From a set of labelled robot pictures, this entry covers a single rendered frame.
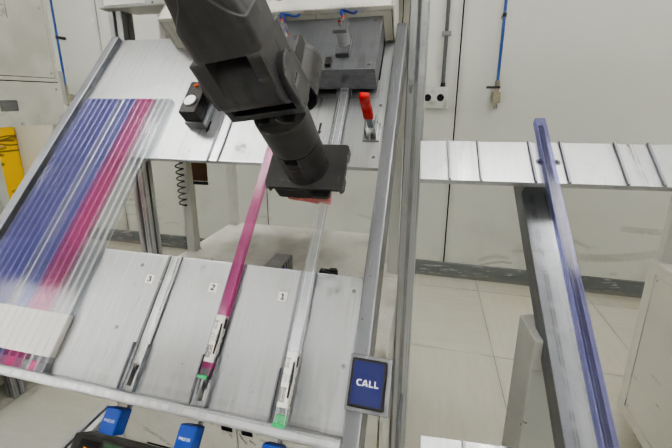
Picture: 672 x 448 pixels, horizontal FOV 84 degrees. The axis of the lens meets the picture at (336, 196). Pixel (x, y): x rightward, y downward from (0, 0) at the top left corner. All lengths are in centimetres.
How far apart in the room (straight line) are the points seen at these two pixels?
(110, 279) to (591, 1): 234
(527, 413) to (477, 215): 188
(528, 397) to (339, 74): 55
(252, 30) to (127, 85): 67
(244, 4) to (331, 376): 42
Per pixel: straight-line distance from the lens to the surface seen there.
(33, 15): 197
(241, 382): 55
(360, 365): 46
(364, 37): 72
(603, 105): 245
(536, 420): 61
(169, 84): 89
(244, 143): 70
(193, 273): 62
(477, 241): 246
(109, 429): 63
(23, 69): 190
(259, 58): 31
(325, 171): 46
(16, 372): 73
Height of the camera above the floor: 110
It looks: 15 degrees down
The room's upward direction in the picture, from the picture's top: straight up
